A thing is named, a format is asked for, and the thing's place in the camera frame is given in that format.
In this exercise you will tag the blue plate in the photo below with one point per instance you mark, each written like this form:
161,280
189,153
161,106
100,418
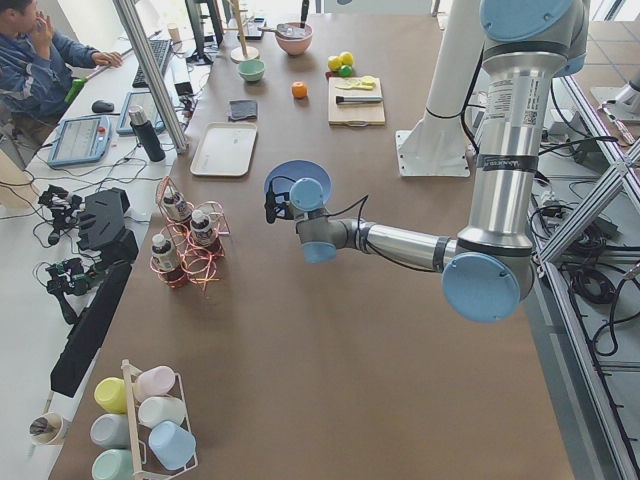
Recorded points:
283,176

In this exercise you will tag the pink bowl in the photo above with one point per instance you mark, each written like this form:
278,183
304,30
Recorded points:
293,39

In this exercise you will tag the green lime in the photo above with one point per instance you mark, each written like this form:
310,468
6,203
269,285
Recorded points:
345,71

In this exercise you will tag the black computer mouse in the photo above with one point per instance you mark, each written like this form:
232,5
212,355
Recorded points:
101,107

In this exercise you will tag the aluminium frame post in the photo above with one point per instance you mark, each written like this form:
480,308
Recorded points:
135,32

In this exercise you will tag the yellow lemon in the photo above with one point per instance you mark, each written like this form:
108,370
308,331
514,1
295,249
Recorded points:
334,63
346,58

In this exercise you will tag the orange fruit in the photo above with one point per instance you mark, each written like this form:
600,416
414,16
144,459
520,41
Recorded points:
299,90

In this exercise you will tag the lower yellow lemon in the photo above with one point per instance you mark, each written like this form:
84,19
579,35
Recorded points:
334,63

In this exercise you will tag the seated person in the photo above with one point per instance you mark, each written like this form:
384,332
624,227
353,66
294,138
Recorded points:
36,63

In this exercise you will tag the top drink bottle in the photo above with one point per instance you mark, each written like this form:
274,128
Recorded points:
177,208

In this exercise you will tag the wooden cutting board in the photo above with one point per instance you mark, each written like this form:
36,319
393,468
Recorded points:
354,115

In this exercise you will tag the blue cup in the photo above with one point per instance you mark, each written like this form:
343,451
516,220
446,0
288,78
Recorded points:
172,445

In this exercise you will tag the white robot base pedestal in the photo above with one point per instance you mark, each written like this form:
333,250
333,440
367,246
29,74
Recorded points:
437,145

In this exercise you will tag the mint green cup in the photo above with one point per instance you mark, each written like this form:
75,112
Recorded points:
113,464

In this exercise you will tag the copper wire bottle rack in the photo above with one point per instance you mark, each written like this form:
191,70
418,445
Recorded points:
198,263

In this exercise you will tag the white cup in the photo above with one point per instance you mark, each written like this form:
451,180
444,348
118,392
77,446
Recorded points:
156,409

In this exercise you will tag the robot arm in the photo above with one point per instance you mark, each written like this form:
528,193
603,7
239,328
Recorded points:
486,270

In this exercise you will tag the black water bottle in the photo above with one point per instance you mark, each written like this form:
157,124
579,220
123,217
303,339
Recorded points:
145,133

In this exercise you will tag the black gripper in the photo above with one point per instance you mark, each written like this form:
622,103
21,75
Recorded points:
286,214

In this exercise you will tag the grey folded cloth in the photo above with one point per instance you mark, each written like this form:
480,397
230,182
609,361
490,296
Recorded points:
242,110

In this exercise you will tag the steel cylinder muddler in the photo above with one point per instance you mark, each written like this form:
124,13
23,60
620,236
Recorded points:
358,99

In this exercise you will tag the green bowl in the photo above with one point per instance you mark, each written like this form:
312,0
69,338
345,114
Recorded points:
251,70

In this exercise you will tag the wooden cup rack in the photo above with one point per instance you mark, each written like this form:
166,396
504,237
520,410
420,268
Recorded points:
145,463

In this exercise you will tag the wooden stand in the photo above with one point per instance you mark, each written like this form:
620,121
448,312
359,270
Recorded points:
244,52

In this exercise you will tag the pink cup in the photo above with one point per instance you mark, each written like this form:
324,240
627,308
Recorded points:
157,381

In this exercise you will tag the near teach pendant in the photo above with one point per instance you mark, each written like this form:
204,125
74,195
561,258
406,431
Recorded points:
81,140

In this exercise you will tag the upper yellow lemon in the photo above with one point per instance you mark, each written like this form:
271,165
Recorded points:
346,58

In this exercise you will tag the grey cup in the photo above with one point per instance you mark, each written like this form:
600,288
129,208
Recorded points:
111,431

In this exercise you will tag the yellow cup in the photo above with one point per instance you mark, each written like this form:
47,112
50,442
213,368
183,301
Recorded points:
110,395

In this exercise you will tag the upper lemon slice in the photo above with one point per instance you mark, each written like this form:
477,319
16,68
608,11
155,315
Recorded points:
368,81

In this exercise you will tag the cream rectangular tray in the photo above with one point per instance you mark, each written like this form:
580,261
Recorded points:
225,150

